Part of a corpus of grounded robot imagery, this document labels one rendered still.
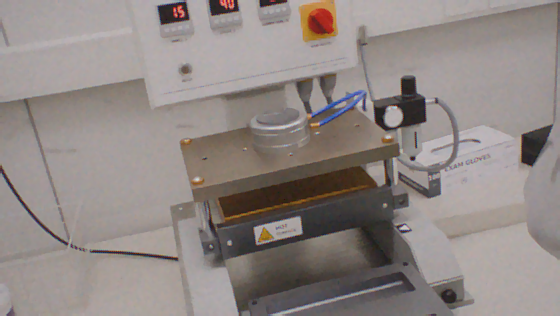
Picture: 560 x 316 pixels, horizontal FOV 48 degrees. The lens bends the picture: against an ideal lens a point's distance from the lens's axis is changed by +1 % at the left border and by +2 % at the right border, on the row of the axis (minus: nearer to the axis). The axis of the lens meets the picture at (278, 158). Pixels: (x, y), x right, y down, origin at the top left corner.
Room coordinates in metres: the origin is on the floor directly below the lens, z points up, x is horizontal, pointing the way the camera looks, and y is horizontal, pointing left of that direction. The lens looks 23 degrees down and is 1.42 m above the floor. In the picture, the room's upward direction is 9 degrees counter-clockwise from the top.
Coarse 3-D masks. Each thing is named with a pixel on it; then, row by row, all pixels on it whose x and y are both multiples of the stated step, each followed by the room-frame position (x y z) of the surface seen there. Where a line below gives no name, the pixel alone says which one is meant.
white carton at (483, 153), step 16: (480, 128) 1.32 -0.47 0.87; (432, 144) 1.27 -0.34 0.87; (448, 144) 1.27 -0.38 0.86; (464, 144) 1.25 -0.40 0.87; (480, 144) 1.24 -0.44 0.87; (496, 144) 1.22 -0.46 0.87; (512, 144) 1.23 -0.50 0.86; (416, 160) 1.20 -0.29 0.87; (432, 160) 1.19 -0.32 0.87; (464, 160) 1.19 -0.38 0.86; (480, 160) 1.20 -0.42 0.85; (496, 160) 1.21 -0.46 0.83; (512, 160) 1.23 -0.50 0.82; (400, 176) 1.26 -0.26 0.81; (416, 176) 1.20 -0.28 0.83; (432, 176) 1.16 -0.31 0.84; (448, 176) 1.17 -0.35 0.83; (464, 176) 1.19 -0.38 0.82; (480, 176) 1.20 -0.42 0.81; (496, 176) 1.21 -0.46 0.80; (432, 192) 1.16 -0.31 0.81
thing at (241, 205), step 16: (320, 176) 0.78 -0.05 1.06; (336, 176) 0.77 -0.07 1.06; (352, 176) 0.76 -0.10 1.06; (368, 176) 0.76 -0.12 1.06; (256, 192) 0.76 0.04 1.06; (272, 192) 0.75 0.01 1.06; (288, 192) 0.74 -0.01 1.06; (304, 192) 0.74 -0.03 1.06; (320, 192) 0.73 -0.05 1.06; (336, 192) 0.73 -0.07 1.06; (224, 208) 0.73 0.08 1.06; (240, 208) 0.72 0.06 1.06; (256, 208) 0.71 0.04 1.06; (272, 208) 0.71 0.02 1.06
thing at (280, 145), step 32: (352, 96) 0.85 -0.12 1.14; (256, 128) 0.78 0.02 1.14; (288, 128) 0.76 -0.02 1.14; (320, 128) 0.83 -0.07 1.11; (352, 128) 0.81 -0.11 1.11; (192, 160) 0.78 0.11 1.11; (224, 160) 0.76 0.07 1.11; (256, 160) 0.75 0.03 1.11; (288, 160) 0.73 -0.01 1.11; (320, 160) 0.72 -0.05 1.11; (352, 160) 0.72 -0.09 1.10; (192, 192) 0.69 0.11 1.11; (224, 192) 0.70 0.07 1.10
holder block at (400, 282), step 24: (408, 264) 0.63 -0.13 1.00; (312, 288) 0.61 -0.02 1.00; (336, 288) 0.61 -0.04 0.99; (360, 288) 0.61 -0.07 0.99; (384, 288) 0.61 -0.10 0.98; (408, 288) 0.60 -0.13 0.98; (264, 312) 0.58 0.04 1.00; (288, 312) 0.60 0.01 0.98; (312, 312) 0.59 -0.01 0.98; (336, 312) 0.56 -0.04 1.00; (360, 312) 0.56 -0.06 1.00; (384, 312) 0.55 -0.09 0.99; (408, 312) 0.55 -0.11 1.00; (432, 312) 0.54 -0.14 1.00
